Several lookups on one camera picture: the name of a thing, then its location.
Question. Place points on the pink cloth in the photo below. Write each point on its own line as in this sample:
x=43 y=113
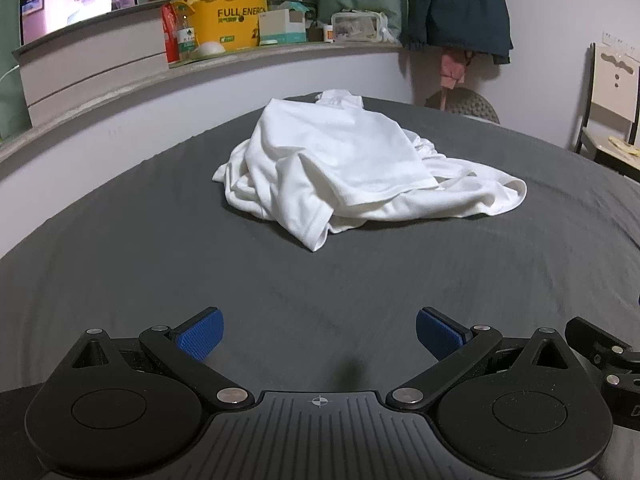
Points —
x=452 y=67

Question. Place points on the open laptop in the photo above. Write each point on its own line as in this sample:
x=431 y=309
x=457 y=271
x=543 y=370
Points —
x=75 y=0

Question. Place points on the round grey stool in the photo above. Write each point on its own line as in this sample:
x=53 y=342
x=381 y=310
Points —
x=467 y=105

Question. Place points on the dark teal jacket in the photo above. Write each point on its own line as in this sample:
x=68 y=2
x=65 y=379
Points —
x=455 y=5

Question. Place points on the white t-shirt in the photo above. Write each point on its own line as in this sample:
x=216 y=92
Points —
x=350 y=160

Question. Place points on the clear zip pouch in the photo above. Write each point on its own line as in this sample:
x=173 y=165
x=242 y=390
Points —
x=357 y=26

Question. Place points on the yellow cardboard box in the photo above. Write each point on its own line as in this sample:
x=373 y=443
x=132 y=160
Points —
x=230 y=22

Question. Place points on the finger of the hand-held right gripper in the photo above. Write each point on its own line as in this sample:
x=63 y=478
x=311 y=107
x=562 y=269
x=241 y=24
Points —
x=595 y=337

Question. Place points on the grey storage box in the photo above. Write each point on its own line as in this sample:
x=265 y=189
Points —
x=95 y=70

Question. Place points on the white and teal box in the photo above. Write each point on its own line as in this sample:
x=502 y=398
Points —
x=282 y=27

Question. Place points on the small orange jar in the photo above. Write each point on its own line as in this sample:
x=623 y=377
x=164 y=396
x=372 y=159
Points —
x=329 y=33

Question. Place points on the white wall socket strip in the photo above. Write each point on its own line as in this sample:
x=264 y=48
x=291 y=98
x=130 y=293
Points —
x=620 y=41

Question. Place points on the white plastic bag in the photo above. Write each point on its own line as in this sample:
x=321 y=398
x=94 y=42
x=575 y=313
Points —
x=390 y=34

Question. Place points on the cream wooden chair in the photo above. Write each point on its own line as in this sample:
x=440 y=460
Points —
x=612 y=90

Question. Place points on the green label bottle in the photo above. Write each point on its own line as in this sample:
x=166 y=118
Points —
x=186 y=37

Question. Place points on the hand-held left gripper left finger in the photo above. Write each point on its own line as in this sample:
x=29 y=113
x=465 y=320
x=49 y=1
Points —
x=202 y=335

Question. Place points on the yellow cloth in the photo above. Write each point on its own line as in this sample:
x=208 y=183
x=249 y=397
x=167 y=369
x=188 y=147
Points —
x=622 y=146

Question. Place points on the white bowl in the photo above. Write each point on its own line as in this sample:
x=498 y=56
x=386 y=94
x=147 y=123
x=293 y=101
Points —
x=210 y=50

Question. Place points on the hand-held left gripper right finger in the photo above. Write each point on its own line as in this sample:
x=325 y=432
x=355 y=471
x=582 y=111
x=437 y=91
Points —
x=440 y=335

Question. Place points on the red snack packet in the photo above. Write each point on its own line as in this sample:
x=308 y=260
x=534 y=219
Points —
x=170 y=35

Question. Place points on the grey stone ledge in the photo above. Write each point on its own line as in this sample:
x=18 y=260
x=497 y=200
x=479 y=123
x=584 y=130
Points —
x=225 y=62

